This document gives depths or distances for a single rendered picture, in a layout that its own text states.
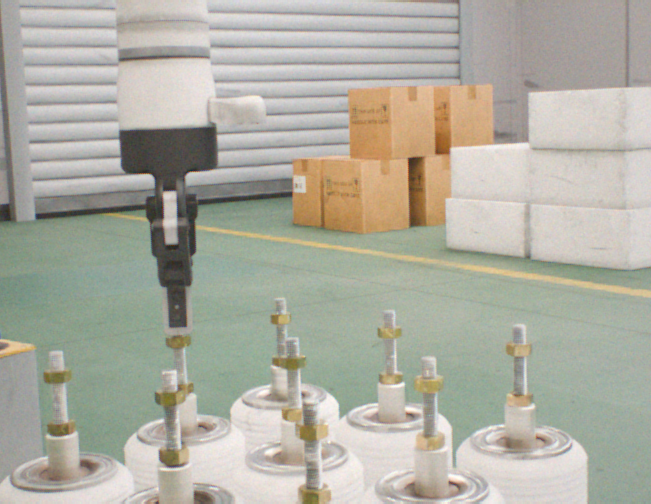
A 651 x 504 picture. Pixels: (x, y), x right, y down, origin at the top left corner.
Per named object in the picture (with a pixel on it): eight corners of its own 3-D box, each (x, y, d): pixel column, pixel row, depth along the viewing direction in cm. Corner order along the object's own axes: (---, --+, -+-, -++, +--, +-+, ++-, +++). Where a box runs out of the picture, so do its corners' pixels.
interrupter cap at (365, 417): (443, 410, 89) (443, 402, 89) (433, 437, 82) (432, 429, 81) (355, 408, 90) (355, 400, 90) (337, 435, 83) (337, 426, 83)
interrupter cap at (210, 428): (159, 421, 89) (158, 413, 89) (244, 423, 87) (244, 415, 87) (120, 449, 82) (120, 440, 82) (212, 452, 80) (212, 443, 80)
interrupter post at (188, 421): (176, 431, 86) (173, 391, 85) (204, 432, 85) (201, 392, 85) (164, 440, 84) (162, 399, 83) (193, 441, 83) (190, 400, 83)
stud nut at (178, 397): (187, 398, 68) (187, 385, 68) (184, 405, 66) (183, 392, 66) (157, 399, 68) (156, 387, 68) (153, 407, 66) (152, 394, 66)
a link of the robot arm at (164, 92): (268, 125, 78) (264, 39, 77) (113, 130, 76) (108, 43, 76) (261, 124, 87) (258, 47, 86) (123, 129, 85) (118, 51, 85)
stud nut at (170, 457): (190, 455, 68) (190, 443, 68) (187, 464, 67) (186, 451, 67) (160, 456, 68) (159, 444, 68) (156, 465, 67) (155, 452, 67)
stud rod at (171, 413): (184, 481, 68) (177, 367, 67) (182, 486, 67) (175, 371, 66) (168, 482, 68) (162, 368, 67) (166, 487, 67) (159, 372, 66)
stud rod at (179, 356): (191, 412, 84) (185, 319, 83) (180, 414, 83) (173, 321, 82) (185, 409, 85) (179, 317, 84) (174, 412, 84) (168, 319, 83)
